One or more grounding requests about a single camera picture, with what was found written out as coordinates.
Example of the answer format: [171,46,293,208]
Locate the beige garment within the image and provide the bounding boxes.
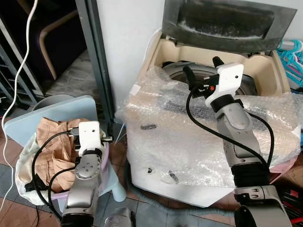
[36,117,98,187]

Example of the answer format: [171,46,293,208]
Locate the grey washing machine lid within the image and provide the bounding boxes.
[161,0,297,53]

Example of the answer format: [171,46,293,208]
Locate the turquoise plastic clothes hanger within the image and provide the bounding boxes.
[277,40,303,88]

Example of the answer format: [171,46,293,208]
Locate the pink plastic clothes hanger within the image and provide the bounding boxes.
[284,46,303,79]

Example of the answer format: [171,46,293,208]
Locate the cream top-load washing machine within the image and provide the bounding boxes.
[128,28,298,209]

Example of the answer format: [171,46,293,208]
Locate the steel washer drum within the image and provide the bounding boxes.
[161,61,259,97]

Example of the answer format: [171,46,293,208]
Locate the grey round basin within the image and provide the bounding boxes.
[33,95,63,109]

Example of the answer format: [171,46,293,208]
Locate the lilac plastic laundry basket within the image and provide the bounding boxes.
[17,121,113,214]

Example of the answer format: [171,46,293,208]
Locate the light blue plastic stool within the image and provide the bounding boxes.
[2,95,128,204]

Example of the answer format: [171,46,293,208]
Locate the clear bubble wrap sheet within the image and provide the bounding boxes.
[116,66,303,178]

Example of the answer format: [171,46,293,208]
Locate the black garment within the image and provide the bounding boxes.
[24,177,51,194]

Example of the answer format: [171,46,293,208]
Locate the white plastic bag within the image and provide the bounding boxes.
[15,132,41,206]

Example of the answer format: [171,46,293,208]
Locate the pink plastic basin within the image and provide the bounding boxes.
[269,158,298,174]

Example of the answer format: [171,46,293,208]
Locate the dark armchair with wooden arm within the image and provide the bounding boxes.
[0,0,89,82]

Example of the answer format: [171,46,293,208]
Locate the black and red tool case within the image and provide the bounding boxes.
[270,183,303,227]

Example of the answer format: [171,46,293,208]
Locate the grey sliding door rails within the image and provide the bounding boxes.
[0,19,38,105]

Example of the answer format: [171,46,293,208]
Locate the silver robot leg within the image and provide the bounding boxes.
[104,207,138,227]

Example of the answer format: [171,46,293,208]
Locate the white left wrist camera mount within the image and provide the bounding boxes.
[77,121,103,157]

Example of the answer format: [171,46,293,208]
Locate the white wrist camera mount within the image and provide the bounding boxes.
[205,63,245,110]
[77,121,103,157]

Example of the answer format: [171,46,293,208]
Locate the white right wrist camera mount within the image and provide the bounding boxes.
[205,63,245,110]

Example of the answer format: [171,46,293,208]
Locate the long black right arm cable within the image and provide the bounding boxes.
[186,87,268,166]

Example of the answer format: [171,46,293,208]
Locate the long black arm cable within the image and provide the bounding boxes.
[31,130,79,222]
[186,87,268,166]

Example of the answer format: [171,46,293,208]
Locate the long black left arm cable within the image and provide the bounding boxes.
[31,130,79,222]

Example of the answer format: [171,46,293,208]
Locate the short black left arm cable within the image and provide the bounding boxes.
[46,166,79,211]

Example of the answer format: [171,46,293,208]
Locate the short black arm cable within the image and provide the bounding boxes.
[46,166,79,211]
[244,110,276,167]

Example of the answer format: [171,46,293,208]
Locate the white hanging cable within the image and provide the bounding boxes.
[0,0,38,211]

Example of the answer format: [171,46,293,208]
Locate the short black right arm cable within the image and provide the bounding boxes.
[244,110,276,167]

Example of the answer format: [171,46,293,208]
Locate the grey metal door post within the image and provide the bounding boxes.
[75,0,115,124]

